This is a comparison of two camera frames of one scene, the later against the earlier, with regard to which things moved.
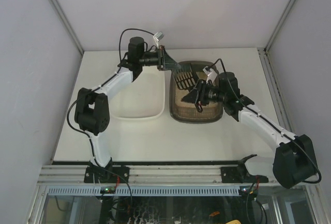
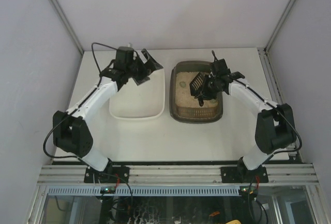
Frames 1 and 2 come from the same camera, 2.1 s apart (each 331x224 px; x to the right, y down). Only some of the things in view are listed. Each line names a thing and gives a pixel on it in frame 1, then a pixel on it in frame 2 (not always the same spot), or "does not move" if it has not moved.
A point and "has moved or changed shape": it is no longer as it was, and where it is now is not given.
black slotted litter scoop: [185, 77] has moved or changed shape
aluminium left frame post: [60, 12] does not move
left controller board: [108, 190] does not move
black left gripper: [161, 58] to [144, 69]
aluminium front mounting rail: [75, 174] does not move
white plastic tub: [144, 99] does not move
